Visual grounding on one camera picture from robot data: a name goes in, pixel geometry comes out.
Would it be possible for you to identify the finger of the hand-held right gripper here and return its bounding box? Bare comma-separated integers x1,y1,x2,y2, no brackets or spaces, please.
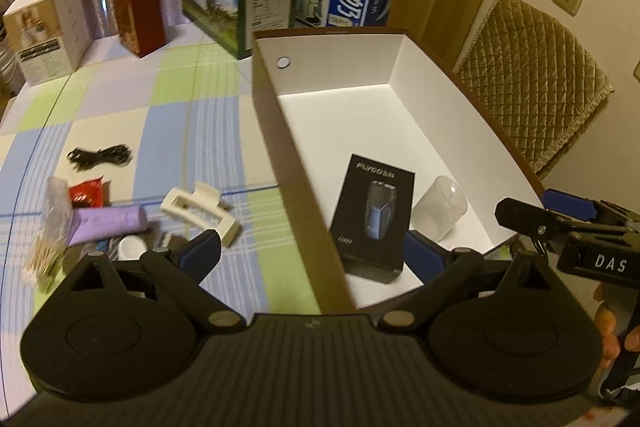
543,188,640,224
495,198,596,253

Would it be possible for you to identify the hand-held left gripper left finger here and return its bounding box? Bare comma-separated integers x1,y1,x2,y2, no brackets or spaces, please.
65,229,246,334

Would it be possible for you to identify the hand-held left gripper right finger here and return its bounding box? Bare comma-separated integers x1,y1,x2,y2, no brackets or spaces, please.
380,231,568,333

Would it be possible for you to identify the cream hair claw clip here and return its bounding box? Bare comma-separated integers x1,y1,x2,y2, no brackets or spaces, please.
160,181,238,248

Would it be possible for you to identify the purple bottle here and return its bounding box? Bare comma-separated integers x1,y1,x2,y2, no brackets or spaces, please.
67,205,148,245

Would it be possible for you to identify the bag of cotton swabs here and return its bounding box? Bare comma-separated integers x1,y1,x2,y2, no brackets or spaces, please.
22,177,76,293

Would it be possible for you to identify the white storage box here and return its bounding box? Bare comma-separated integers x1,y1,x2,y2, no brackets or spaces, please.
251,27,546,313

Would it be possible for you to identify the person's right hand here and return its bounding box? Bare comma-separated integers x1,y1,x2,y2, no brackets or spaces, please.
592,286,640,370

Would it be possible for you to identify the translucent plastic cup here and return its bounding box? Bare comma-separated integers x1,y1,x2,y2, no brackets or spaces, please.
410,176,468,242

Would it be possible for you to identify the black product box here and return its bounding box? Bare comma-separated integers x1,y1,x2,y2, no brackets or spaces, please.
329,153,417,285

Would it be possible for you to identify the small white jar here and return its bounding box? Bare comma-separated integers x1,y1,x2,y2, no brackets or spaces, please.
117,234,148,260

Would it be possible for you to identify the red packet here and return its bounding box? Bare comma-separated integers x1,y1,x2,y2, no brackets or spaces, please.
67,177,108,208

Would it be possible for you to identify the brown red carton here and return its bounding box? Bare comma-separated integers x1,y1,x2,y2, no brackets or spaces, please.
109,0,167,58

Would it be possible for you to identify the white open carton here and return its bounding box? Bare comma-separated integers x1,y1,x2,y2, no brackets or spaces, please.
2,0,93,86

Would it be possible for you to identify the black cable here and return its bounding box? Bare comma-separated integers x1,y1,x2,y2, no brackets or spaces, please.
66,144,133,168

